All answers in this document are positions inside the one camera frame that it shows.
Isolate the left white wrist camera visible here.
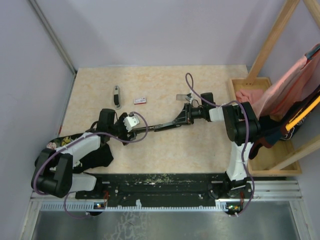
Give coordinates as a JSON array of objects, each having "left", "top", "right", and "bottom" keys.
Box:
[{"left": 123, "top": 114, "right": 140, "bottom": 133}]

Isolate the grey staple box tray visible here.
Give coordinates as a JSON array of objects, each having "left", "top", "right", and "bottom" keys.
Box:
[{"left": 176, "top": 94, "right": 189, "bottom": 102}]

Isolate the pink cloth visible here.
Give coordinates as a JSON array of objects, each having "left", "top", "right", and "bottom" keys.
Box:
[{"left": 235, "top": 44, "right": 320, "bottom": 118}]

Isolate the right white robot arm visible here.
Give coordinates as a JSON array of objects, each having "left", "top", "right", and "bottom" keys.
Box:
[{"left": 172, "top": 92, "right": 261, "bottom": 198}]

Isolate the black floral t-shirt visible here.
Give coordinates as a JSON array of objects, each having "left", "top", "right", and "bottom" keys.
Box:
[{"left": 45, "top": 133, "right": 114, "bottom": 174}]

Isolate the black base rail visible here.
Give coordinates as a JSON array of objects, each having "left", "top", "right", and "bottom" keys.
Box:
[{"left": 75, "top": 173, "right": 252, "bottom": 208}]

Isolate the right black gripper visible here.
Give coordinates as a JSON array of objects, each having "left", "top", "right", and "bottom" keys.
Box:
[{"left": 172, "top": 103, "right": 206, "bottom": 126}]

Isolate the wooden rack frame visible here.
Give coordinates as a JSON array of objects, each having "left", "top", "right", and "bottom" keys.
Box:
[{"left": 245, "top": 0, "right": 320, "bottom": 170}]

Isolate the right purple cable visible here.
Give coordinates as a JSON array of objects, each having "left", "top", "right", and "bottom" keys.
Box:
[{"left": 184, "top": 72, "right": 257, "bottom": 217}]

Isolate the black silver stapler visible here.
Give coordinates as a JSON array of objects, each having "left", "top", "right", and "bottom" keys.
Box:
[{"left": 130, "top": 122, "right": 182, "bottom": 134}]

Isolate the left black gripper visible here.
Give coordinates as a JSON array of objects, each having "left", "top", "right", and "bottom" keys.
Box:
[{"left": 108, "top": 112, "right": 137, "bottom": 145}]

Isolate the dark navy garment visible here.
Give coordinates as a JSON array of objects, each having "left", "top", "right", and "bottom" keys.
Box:
[{"left": 249, "top": 90, "right": 320, "bottom": 160}]

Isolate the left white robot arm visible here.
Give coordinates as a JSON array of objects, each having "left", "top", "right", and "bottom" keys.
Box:
[{"left": 31, "top": 108, "right": 140, "bottom": 199}]

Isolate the purple cable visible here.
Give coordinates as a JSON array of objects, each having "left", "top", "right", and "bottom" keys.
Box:
[
  {"left": 33, "top": 111, "right": 150, "bottom": 221},
  {"left": 184, "top": 72, "right": 257, "bottom": 217}
]

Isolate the red staple box sleeve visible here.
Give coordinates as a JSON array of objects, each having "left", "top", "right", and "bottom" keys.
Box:
[{"left": 133, "top": 97, "right": 147, "bottom": 105}]

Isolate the wooden tray box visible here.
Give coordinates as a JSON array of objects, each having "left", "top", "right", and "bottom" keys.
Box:
[{"left": 227, "top": 77, "right": 302, "bottom": 177}]

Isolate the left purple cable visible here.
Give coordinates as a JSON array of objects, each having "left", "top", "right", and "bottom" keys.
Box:
[{"left": 33, "top": 111, "right": 150, "bottom": 221}]

